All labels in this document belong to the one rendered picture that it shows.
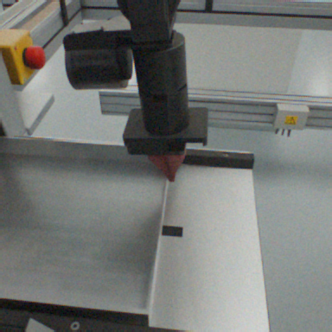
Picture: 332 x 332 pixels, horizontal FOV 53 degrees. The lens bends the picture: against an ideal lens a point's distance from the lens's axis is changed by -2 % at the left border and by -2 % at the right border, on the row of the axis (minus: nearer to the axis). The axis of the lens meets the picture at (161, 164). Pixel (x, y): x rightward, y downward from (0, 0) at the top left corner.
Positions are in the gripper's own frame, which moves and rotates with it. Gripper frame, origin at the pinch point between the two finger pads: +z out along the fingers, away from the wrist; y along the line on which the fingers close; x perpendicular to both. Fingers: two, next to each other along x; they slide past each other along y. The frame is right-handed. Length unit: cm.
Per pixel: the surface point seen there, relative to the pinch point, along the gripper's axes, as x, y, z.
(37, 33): -46, 38, -5
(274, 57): -142, -38, 49
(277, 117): -78, -31, 44
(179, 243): 9.4, -1.6, 3.0
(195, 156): -5.7, -3.1, 1.6
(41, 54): -17.1, 23.1, -11.4
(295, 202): -81, -46, 97
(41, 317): 21.5, 11.2, -0.4
